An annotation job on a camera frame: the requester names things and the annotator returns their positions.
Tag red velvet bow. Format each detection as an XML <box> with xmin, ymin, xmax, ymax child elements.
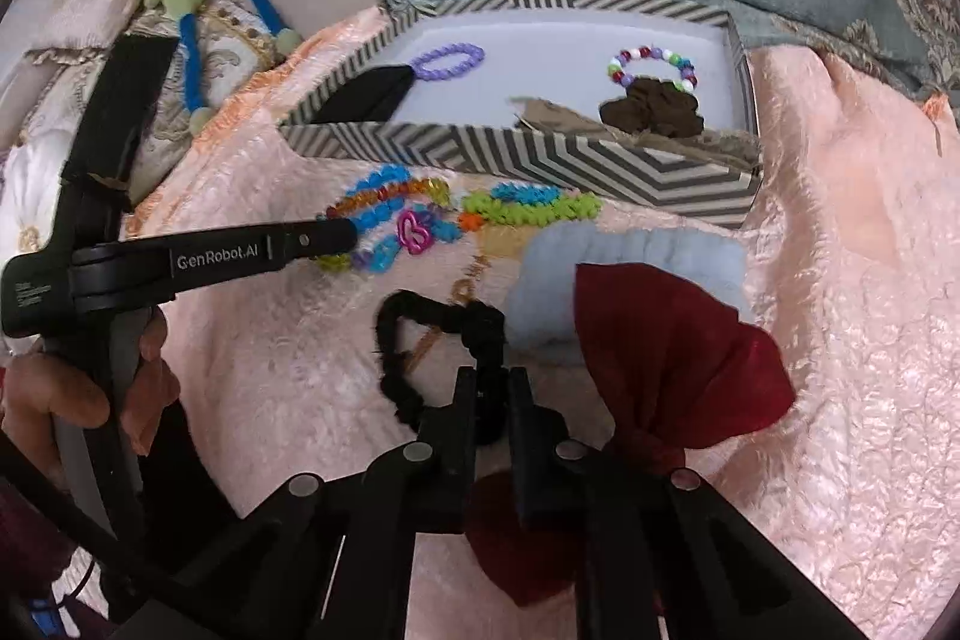
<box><xmin>466</xmin><ymin>269</ymin><xmax>796</xmax><ymax>608</ymax></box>

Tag black scrunchie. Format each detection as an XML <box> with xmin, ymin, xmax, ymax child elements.
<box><xmin>374</xmin><ymin>291</ymin><xmax>506</xmax><ymax>432</ymax></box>

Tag light blue fluffy band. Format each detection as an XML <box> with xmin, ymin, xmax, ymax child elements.
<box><xmin>505</xmin><ymin>223</ymin><xmax>755</xmax><ymax>365</ymax></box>

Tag rainbow heart bead bracelet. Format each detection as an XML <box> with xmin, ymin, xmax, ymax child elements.
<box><xmin>314</xmin><ymin>177</ymin><xmax>458</xmax><ymax>275</ymax></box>

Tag green blue bead bracelet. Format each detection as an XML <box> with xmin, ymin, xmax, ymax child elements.
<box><xmin>455</xmin><ymin>180</ymin><xmax>605</xmax><ymax>233</ymax></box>

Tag person's left hand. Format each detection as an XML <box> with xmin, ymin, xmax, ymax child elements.
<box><xmin>2</xmin><ymin>310</ymin><xmax>181</xmax><ymax>491</ymax></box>

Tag cream embroidered pillow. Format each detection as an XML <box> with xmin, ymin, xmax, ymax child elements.
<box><xmin>0</xmin><ymin>0</ymin><xmax>280</xmax><ymax>252</ymax></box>

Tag black cloth item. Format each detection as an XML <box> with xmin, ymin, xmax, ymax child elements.
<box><xmin>308</xmin><ymin>65</ymin><xmax>416</xmax><ymax>125</ymax></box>

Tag striped black white box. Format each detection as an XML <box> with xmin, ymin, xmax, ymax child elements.
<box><xmin>278</xmin><ymin>0</ymin><xmax>763</xmax><ymax>229</ymax></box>

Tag pink quilted bedspread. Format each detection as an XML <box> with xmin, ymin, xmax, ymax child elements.
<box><xmin>124</xmin><ymin>10</ymin><xmax>958</xmax><ymax>638</ymax></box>

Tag leopard print bow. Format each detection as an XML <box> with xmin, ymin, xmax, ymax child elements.
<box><xmin>509</xmin><ymin>97</ymin><xmax>761</xmax><ymax>172</ymax></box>

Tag purple bead bracelet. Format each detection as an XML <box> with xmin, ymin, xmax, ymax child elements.
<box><xmin>410</xmin><ymin>42</ymin><xmax>487</xmax><ymax>85</ymax></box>

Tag multicolour bead bracelet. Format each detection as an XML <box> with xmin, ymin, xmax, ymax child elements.
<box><xmin>607</xmin><ymin>45</ymin><xmax>700</xmax><ymax>94</ymax></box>

